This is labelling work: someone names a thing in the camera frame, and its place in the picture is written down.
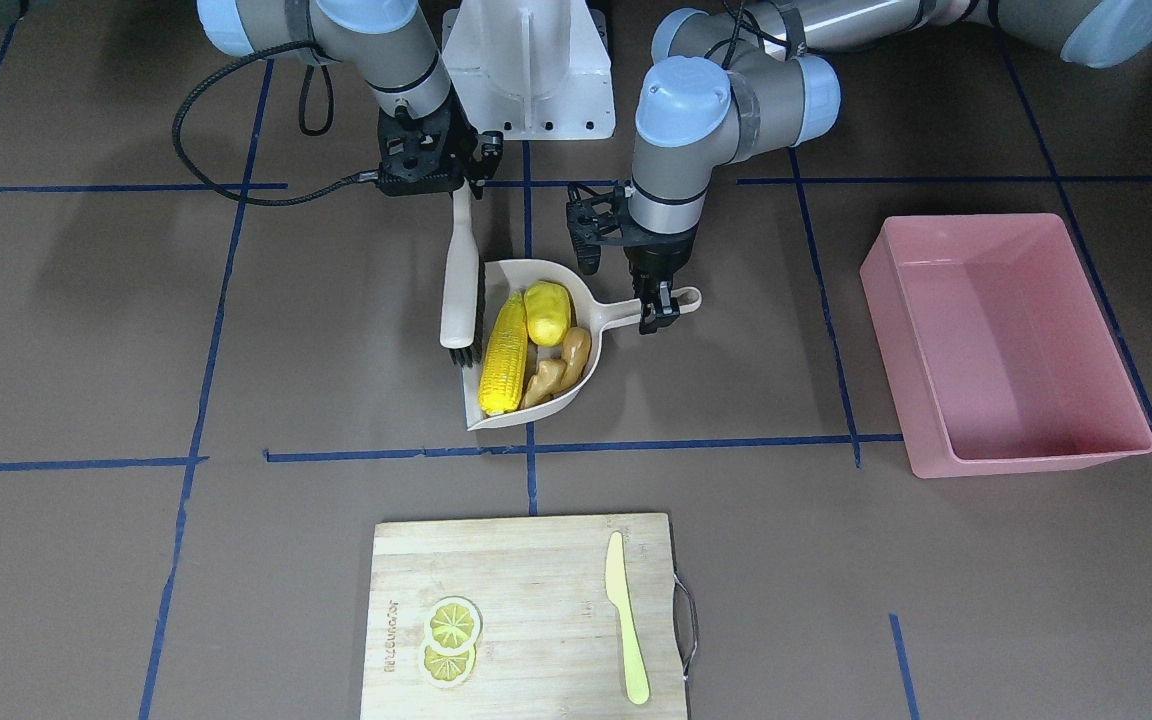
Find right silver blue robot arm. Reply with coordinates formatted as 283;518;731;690
172;1;503;197

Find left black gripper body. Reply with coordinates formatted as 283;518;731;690
564;184;698;281

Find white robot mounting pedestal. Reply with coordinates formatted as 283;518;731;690
442;1;616;141

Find beige hand brush black bristles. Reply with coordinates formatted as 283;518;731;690
440;183;483;367

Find pink plastic bin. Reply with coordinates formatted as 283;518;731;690
861;213;1152;479

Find tan toy ginger root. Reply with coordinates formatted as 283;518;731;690
520;327;593;409

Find yellow plastic knife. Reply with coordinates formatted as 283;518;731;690
604;530;652;706

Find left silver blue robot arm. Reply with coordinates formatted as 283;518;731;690
566;1;1152;334

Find beige plastic dustpan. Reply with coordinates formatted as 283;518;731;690
460;258;703;432

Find bamboo cutting board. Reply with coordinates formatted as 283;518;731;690
361;511;689;719

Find yellow toy corn cob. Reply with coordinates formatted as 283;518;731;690
477;291;530;416

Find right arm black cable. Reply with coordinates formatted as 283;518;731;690
172;50;382;209

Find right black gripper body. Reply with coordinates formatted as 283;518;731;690
376;100;505;199

